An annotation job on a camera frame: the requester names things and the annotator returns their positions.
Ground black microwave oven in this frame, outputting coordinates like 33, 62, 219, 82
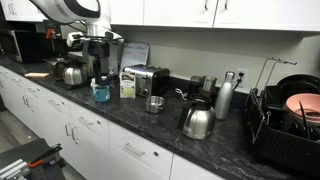
0, 28, 38, 65

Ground aluminium extrusion bars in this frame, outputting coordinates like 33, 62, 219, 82
0, 157, 32, 180

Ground white wall outlet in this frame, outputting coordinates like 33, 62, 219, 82
235, 67, 250, 90

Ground black commercial coffee brewer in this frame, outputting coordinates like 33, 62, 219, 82
34, 19, 98, 90

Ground white lower cabinets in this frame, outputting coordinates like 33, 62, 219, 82
0, 64, 228, 180

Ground black clamp orange tip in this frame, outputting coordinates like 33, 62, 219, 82
27, 143, 64, 169

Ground black and silver toaster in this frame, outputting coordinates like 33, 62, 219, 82
123, 63, 171, 100

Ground white cabinets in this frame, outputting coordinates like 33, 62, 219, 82
0, 64, 228, 180
0, 0, 320, 33

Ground steel carafe with white label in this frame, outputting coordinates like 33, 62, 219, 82
178, 94, 217, 141

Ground chrome wire holder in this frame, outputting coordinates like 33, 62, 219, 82
249, 56, 298, 145

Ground steel carafe black lid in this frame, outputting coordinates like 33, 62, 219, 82
61, 63, 89, 86

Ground pink bowl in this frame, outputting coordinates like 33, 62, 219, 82
285, 92, 320, 125

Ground teal ceramic mug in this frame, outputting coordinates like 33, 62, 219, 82
92, 84, 111, 104

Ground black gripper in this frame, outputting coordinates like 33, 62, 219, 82
87, 39, 112, 88

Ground white upper cabinets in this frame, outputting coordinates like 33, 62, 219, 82
0, 0, 320, 33

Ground steel tumbler cup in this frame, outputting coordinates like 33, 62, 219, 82
200, 75, 218, 94

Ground black dish rack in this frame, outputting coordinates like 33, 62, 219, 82
242, 73, 320, 176

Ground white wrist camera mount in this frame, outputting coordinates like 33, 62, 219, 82
66, 30, 124, 48

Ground white couscous box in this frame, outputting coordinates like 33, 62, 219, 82
119, 71, 137, 100

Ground small handwritten whiteboard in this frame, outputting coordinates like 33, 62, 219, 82
118, 41, 151, 73

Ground black power plug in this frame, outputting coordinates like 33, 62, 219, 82
233, 71, 246, 92

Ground black pan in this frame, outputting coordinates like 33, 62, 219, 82
275, 73, 320, 98

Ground black work table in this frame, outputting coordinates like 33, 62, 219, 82
0, 137, 68, 180

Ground steel water bottle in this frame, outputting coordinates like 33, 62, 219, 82
213, 70, 236, 121

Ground small silver pot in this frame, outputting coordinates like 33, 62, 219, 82
144, 95, 167, 115

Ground white cable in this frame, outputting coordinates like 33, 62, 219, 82
174, 87, 189, 101

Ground black utensil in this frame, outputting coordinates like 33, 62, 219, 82
297, 99, 313, 140

